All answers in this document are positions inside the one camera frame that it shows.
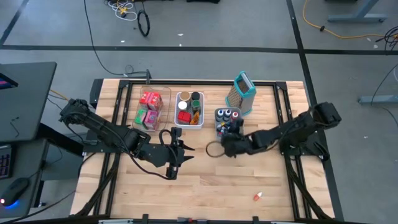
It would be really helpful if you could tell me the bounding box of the red Froot Loops cereal box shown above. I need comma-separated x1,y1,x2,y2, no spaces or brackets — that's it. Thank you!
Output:
148,92,164,111
139,91,152,108

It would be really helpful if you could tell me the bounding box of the long black floor cable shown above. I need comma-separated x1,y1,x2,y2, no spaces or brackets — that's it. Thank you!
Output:
83,0,149,77

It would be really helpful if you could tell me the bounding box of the white cable bundle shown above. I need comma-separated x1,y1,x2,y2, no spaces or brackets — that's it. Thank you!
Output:
105,0,138,22

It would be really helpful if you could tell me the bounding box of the black computer mouse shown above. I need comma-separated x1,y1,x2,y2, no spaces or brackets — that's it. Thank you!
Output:
1,177,30,207

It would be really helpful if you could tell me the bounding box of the black cable bundle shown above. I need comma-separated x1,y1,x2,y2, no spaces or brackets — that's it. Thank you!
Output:
375,26,398,51

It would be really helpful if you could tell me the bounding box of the computer screen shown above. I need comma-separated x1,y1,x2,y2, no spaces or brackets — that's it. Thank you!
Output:
0,72,19,91

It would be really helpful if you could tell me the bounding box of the metal box grater teal trim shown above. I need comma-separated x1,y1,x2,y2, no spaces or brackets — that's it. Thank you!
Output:
224,70,257,116

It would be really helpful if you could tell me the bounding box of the dark grey desk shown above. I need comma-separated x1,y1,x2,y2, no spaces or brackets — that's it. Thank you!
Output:
0,138,47,218

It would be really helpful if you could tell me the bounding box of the clear plastic bin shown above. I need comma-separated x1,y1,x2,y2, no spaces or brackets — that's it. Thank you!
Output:
132,86,172,133

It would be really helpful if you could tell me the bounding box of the black coiled cable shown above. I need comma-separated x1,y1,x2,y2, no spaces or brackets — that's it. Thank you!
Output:
137,9,151,38

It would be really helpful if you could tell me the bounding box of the green Apple Jacks cereal box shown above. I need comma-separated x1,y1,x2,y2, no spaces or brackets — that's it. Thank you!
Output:
134,108,148,126

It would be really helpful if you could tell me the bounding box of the red-lidded spice jar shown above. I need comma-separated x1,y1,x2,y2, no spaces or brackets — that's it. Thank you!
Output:
177,110,192,124

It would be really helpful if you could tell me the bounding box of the yellow floor cable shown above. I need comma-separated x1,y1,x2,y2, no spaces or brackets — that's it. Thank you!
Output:
302,0,388,40

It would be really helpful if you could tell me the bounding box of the grey desk leg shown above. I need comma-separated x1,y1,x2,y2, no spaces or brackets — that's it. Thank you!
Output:
357,94,398,105
327,0,389,24

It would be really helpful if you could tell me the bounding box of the black keyboard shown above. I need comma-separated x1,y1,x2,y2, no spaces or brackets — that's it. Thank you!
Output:
0,145,15,180

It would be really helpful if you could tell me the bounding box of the black metal table frame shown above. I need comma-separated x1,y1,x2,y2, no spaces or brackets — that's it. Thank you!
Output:
70,78,345,224

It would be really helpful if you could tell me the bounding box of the white perforated plastic basket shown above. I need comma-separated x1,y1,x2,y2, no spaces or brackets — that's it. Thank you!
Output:
174,91,206,131

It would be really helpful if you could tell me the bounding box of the grey plastic bin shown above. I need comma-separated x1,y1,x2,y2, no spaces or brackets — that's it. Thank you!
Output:
214,107,245,142

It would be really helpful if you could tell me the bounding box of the magenta Raisin Bran cereal box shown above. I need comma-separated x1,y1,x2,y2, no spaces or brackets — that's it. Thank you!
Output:
143,110,159,131

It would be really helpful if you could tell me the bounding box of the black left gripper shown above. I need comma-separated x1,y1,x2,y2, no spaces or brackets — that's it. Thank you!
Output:
160,126,196,180

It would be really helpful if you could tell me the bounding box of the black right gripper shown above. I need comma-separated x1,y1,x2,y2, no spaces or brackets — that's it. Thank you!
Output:
221,118,251,158

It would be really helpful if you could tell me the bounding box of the black desk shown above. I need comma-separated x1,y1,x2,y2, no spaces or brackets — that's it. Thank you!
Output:
0,61,58,144

